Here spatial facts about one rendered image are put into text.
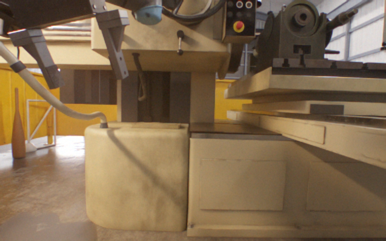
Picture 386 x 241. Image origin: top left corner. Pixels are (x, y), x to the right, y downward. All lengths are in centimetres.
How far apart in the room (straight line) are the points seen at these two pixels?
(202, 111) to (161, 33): 83
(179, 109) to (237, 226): 101
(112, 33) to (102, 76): 157
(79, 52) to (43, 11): 121
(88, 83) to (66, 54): 41
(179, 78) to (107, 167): 93
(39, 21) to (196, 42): 84
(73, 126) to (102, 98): 225
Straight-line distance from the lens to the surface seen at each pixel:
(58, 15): 38
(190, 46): 112
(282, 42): 109
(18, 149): 344
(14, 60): 97
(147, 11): 62
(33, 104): 405
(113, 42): 35
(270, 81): 99
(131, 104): 180
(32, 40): 43
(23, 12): 41
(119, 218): 137
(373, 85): 127
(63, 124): 420
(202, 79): 174
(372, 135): 76
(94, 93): 194
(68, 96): 205
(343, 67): 122
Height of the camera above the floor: 76
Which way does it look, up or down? 4 degrees down
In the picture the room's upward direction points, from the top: 2 degrees clockwise
